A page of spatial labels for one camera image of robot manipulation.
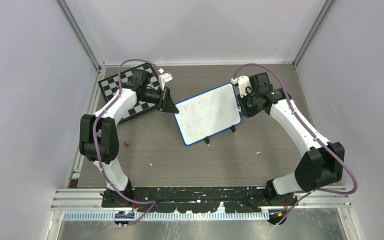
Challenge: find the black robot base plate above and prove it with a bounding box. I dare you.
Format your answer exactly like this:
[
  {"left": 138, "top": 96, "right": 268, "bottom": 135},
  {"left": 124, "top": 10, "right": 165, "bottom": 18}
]
[{"left": 100, "top": 186, "right": 297, "bottom": 214}]

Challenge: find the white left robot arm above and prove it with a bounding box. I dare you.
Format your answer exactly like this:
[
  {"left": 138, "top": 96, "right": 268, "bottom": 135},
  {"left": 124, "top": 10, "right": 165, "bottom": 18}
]
[{"left": 79, "top": 68, "right": 179, "bottom": 207}]

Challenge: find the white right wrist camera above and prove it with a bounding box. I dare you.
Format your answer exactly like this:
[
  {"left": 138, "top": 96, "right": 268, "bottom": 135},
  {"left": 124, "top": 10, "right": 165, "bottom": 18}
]
[{"left": 230, "top": 75, "right": 253, "bottom": 98}]

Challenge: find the blue framed whiteboard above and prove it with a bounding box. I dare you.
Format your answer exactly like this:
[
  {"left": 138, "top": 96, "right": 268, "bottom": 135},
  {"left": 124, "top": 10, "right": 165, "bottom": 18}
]
[{"left": 174, "top": 82, "right": 242, "bottom": 146}]

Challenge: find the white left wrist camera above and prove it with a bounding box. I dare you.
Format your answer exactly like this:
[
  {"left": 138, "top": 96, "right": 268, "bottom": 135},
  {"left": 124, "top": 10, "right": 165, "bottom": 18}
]
[{"left": 158, "top": 68, "right": 173, "bottom": 90}]

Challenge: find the black white chessboard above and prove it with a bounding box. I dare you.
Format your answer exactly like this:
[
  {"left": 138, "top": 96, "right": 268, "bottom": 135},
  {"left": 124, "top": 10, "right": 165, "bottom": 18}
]
[{"left": 95, "top": 62, "right": 161, "bottom": 124}]

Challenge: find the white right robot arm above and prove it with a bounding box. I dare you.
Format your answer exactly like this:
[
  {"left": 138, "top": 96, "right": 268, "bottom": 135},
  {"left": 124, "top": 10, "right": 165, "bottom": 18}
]
[{"left": 231, "top": 72, "right": 345, "bottom": 205}]

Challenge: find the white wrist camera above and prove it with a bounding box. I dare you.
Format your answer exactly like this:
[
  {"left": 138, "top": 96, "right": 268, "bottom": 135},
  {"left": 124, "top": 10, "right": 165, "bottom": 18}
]
[
  {"left": 230, "top": 75, "right": 253, "bottom": 98},
  {"left": 158, "top": 68, "right": 173, "bottom": 90}
]

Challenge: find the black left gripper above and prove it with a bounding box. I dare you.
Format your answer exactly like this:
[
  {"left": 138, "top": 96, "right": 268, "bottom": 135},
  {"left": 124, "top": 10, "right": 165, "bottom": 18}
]
[{"left": 141, "top": 86, "right": 180, "bottom": 114}]

